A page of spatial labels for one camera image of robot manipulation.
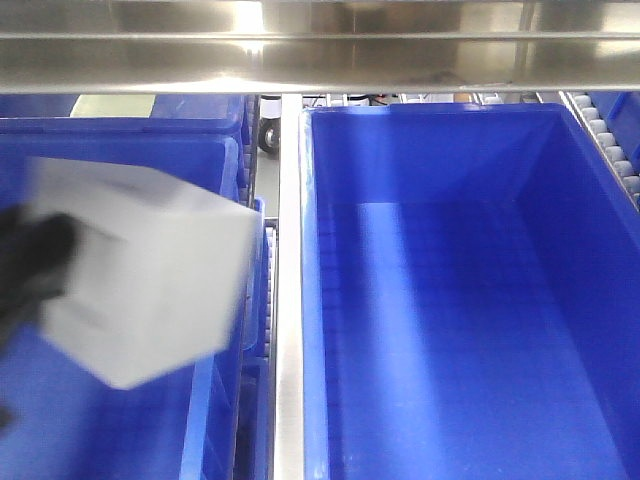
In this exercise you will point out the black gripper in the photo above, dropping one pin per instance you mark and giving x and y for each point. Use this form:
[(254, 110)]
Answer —
[(35, 255)]

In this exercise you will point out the gray square base block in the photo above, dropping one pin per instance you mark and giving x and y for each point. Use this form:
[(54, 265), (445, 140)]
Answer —
[(158, 272)]

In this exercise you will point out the large blue bin left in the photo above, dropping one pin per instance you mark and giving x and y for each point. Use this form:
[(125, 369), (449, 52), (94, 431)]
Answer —
[(63, 423)]

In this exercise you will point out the large blue bin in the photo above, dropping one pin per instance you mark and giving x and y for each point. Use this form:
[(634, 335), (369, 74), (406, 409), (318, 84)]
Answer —
[(63, 423), (470, 292)]

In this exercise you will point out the large blue bin right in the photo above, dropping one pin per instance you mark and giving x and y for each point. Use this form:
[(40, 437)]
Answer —
[(470, 292)]

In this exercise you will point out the steel divider bar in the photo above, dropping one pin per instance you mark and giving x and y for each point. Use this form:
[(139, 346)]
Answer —
[(288, 441)]

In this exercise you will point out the steel shelf rail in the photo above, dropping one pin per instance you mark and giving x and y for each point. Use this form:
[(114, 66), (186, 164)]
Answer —
[(317, 46)]

